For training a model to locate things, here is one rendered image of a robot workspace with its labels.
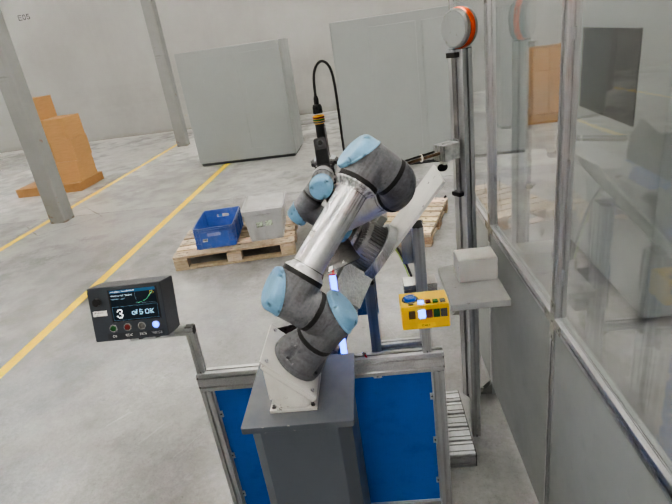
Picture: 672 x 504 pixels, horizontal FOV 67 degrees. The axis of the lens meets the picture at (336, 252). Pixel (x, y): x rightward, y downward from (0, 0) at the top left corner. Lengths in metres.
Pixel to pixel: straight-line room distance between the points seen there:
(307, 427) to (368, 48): 6.42
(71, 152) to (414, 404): 8.68
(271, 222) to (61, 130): 5.64
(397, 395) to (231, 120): 7.89
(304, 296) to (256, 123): 8.11
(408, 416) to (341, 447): 0.60
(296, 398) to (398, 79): 6.35
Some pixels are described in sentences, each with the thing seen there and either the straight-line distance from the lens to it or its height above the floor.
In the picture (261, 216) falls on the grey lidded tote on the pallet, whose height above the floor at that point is 0.40.
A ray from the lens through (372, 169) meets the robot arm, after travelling 1.34.
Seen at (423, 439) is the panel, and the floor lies 0.45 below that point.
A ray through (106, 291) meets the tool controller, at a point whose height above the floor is 1.24.
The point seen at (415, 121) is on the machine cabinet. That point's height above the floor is 0.63.
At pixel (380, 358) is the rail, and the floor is 0.86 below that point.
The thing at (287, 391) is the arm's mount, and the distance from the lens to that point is 1.43.
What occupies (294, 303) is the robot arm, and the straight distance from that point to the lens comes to 1.30.
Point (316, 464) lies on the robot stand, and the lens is 1.54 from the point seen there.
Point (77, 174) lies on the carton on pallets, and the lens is 10.03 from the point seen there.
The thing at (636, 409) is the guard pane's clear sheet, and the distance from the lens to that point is 1.43.
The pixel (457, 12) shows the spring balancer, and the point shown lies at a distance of 2.30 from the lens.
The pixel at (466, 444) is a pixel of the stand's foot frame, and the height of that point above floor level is 0.07.
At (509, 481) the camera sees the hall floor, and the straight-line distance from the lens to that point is 2.62.
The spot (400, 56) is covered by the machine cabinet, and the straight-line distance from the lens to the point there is 7.43.
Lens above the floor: 1.93
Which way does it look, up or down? 23 degrees down
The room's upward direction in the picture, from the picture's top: 8 degrees counter-clockwise
